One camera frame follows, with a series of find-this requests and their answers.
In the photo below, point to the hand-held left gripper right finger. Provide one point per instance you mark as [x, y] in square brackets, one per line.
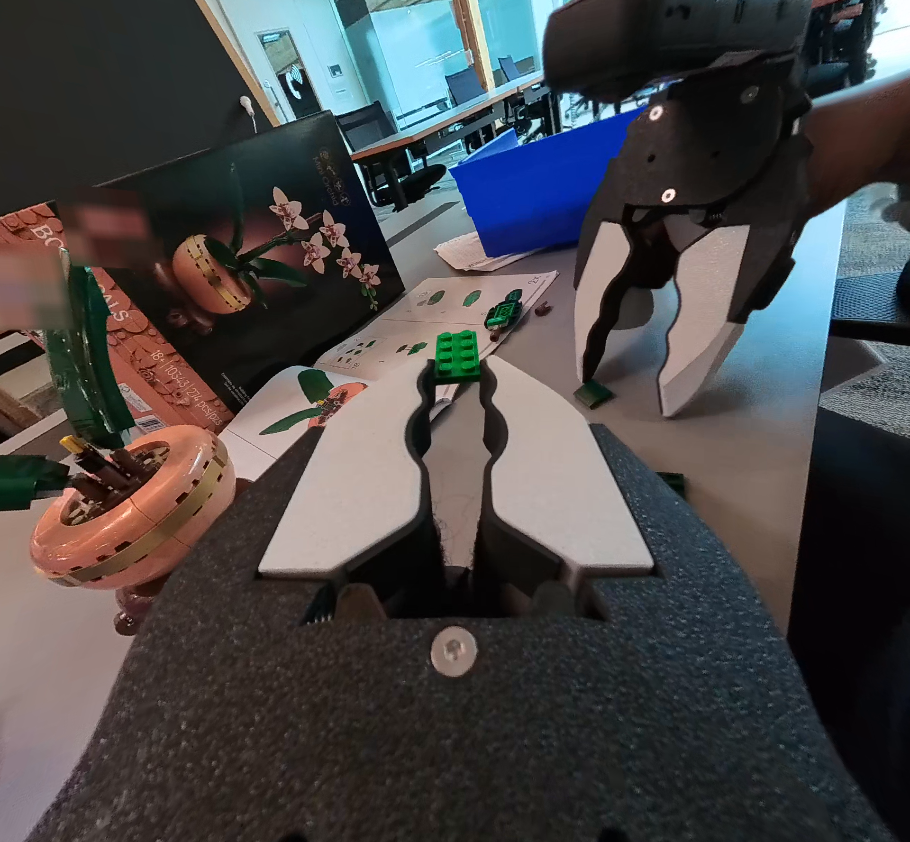
[561, 486]

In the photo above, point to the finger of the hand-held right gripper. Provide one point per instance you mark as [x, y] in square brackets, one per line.
[601, 273]
[711, 301]

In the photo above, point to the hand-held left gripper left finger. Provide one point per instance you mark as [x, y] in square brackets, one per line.
[341, 486]

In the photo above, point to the small dark green tile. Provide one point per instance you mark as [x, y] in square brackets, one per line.
[594, 394]
[672, 481]

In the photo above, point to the bright green toy brick plate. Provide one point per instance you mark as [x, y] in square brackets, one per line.
[456, 353]

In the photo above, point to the person's right forearm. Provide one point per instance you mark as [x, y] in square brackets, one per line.
[860, 138]

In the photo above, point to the blue plastic bin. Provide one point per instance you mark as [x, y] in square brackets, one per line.
[533, 195]

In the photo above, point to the green brick leaf assembly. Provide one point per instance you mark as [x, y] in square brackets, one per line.
[503, 313]

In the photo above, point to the white paper sheet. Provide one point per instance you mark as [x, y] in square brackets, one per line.
[466, 252]

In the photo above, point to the black mesh chair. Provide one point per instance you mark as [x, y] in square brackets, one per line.
[874, 294]

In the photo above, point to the building instruction booklet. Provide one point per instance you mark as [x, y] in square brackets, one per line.
[405, 319]

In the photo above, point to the pink brick flower pot model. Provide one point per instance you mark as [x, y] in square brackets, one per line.
[142, 522]

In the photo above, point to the long wooden table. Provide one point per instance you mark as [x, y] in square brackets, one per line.
[455, 113]

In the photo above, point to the dark orchid set box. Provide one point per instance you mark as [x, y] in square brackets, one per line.
[284, 273]

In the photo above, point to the black office chair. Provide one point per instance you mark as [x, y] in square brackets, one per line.
[377, 138]

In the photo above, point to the black monitor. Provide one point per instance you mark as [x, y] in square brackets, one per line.
[106, 38]

